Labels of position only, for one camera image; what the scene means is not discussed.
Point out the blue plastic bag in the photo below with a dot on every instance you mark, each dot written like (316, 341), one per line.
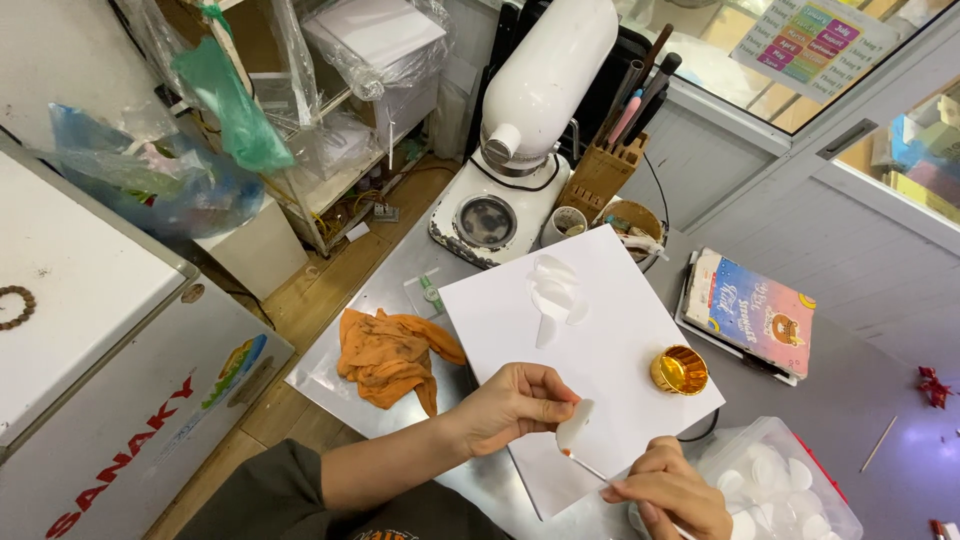
(150, 180)

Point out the cluttered shelf rack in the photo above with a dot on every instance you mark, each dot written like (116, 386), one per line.
(330, 112)

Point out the red pen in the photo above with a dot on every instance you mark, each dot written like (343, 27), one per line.
(939, 529)

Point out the white cup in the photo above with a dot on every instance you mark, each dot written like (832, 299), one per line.
(562, 223)

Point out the wooden bowl with items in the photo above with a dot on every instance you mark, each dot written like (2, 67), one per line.
(634, 225)

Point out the white petal piece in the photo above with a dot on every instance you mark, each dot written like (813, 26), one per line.
(575, 425)

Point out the white stand mixer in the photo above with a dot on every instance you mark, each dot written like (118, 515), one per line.
(525, 127)

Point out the clear plastic container of petals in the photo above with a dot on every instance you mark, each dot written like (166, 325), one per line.
(772, 484)

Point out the cluster of white petals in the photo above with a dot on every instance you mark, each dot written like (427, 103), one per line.
(555, 296)

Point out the gold foil cup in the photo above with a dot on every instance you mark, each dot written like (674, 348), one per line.
(679, 370)

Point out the person's right hand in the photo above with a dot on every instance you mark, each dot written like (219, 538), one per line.
(671, 487)

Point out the wooden skewer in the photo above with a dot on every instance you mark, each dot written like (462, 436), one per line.
(878, 444)

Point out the orange cloth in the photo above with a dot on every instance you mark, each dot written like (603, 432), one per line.
(386, 356)

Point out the white box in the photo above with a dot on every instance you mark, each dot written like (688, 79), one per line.
(259, 251)

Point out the colourful paper chart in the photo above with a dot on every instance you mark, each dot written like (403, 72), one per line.
(814, 45)

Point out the green plastic bag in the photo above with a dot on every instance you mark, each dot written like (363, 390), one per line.
(232, 112)

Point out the green tool in clear packet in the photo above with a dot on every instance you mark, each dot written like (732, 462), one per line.
(429, 291)

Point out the colourful notebook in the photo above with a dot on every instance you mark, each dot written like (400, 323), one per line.
(750, 315)

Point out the white chest freezer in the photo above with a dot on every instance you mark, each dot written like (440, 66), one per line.
(97, 375)

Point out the shelf of colourful boxes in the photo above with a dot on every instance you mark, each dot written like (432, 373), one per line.
(919, 157)

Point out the wooden tool block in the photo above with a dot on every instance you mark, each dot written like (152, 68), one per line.
(600, 176)

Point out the power strip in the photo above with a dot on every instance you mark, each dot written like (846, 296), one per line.
(385, 212)

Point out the person's left hand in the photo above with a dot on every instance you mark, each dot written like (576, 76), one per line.
(504, 409)

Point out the white board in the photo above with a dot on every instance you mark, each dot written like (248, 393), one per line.
(600, 352)

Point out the thin paint brush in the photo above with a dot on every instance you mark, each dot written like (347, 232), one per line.
(585, 465)

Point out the person's dark shirt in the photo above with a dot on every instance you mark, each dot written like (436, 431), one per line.
(315, 502)

